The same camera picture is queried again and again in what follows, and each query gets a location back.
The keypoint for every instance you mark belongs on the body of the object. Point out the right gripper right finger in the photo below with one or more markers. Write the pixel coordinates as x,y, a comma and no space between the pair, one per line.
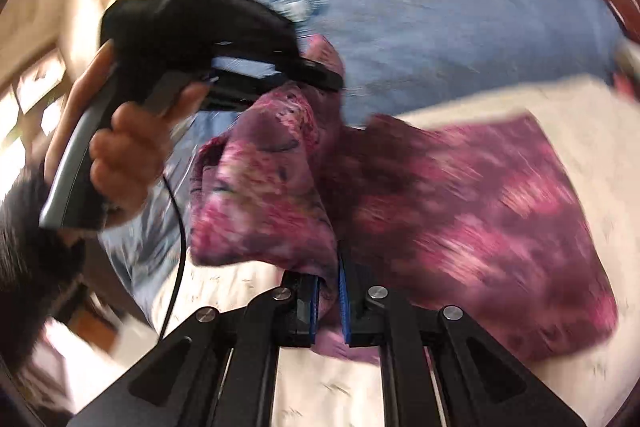
362,317

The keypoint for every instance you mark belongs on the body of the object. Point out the person left hand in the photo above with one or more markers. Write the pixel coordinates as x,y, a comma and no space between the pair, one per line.
127,158

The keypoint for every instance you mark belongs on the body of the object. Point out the wooden framed window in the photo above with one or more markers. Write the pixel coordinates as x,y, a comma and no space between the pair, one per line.
31,107

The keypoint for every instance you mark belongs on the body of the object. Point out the black fuzzy sleeve forearm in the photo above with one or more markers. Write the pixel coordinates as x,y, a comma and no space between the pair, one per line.
37,268

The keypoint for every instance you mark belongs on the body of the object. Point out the purple floral shirt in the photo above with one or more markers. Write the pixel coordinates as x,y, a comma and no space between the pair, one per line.
482,216

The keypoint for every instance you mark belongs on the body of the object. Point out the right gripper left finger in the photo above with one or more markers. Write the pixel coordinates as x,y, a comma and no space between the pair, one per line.
301,312

